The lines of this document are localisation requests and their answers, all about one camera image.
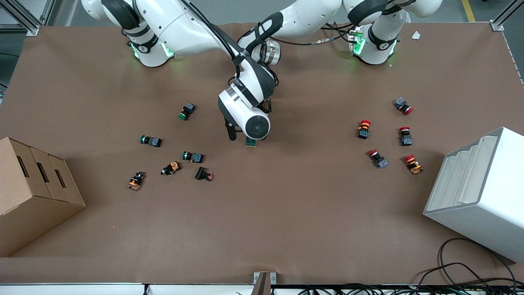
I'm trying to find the brown paper table cover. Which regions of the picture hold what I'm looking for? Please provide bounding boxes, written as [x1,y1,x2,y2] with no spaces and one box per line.
[0,20,524,285]

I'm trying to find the brown cardboard box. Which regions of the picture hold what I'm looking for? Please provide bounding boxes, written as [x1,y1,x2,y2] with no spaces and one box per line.
[0,137,86,258]

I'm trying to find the white slotted bin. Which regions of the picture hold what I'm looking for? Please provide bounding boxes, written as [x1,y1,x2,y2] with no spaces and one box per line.
[423,127,524,263]

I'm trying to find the black pink switch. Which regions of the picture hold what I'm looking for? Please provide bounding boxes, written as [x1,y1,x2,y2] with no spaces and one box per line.
[194,166,215,182]

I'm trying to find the black orange selector switch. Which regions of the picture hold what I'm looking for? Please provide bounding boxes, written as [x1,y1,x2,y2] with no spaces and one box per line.
[127,171,146,191]
[160,161,181,176]

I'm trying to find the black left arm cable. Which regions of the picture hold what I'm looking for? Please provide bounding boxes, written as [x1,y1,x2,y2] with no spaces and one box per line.
[278,25,357,46]

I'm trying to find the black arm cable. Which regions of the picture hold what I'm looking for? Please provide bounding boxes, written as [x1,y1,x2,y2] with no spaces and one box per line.
[278,25,357,46]
[179,0,244,56]

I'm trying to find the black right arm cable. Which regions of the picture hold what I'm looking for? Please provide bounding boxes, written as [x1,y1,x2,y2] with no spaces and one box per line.
[179,0,244,56]

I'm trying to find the black base cable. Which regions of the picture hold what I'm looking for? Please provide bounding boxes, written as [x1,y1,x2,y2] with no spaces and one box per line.
[319,22,355,41]

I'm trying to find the grey metal bracket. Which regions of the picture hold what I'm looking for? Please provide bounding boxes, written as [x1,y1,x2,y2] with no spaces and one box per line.
[253,272,277,295]

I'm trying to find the black cable bundle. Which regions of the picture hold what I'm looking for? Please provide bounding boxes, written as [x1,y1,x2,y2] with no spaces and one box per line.
[282,283,524,295]

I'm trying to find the white table edge rail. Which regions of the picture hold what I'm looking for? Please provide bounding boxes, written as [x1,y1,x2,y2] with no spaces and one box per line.
[0,283,254,295]

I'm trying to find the black looped cable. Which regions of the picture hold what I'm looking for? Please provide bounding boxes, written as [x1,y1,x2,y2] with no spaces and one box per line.
[411,238,524,287]

